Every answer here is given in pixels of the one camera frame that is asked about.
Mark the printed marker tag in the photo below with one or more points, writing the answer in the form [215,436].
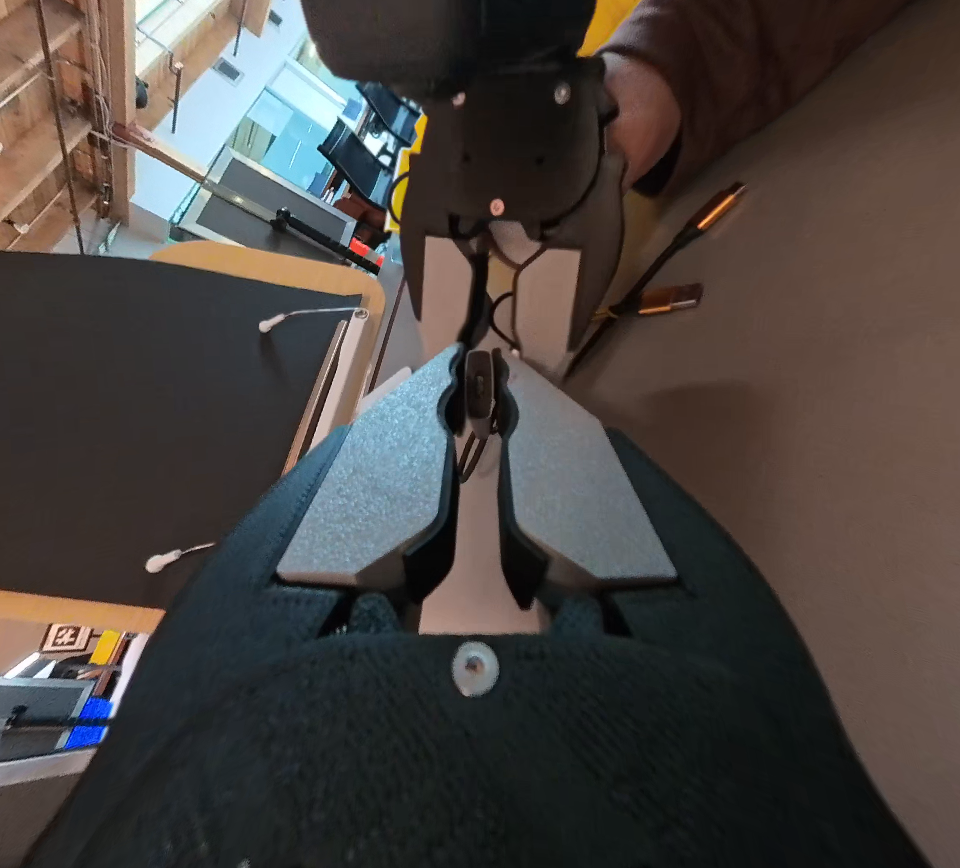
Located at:
[66,639]

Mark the black office chair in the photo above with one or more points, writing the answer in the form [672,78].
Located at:
[352,155]
[390,106]

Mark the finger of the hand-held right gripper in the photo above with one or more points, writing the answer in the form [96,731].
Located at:
[598,252]
[415,260]

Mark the person's right forearm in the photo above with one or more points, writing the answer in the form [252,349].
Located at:
[787,5]

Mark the person's right hand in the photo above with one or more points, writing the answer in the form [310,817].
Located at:
[645,125]

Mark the grey partition panel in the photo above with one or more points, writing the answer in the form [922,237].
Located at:
[247,185]

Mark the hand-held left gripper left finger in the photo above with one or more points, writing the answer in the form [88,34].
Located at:
[367,485]

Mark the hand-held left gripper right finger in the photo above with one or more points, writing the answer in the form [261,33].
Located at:
[577,500]

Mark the black usb-c port adapter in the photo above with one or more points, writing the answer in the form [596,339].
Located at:
[480,388]

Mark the black book stand board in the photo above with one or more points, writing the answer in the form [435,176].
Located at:
[150,395]

